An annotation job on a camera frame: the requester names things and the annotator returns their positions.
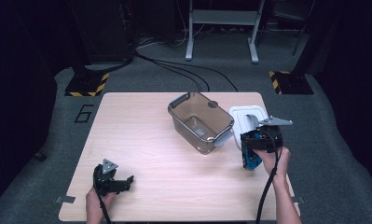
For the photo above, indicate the grey tape piece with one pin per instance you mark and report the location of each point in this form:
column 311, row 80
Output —
column 65, row 199
column 299, row 199

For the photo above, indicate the person's right hand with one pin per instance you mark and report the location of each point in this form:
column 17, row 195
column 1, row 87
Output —
column 280, row 161

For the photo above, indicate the transparent brown plastic container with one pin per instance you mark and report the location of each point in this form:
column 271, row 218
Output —
column 202, row 124

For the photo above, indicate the person's left hand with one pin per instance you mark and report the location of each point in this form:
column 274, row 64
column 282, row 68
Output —
column 95, row 203

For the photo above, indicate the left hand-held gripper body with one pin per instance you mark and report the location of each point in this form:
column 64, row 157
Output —
column 104, row 180

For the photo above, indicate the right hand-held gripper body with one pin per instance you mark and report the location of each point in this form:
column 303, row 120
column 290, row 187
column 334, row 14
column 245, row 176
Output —
column 261, row 140

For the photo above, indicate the white container lid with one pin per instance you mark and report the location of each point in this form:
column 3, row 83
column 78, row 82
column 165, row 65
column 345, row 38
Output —
column 241, row 115

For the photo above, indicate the black cabinet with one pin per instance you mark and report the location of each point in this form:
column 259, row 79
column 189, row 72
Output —
column 106, row 31

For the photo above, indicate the white metal stand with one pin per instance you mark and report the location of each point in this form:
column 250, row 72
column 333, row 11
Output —
column 224, row 17

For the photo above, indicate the black stand with striped base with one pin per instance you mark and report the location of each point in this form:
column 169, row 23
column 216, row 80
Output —
column 87, row 84
column 294, row 82

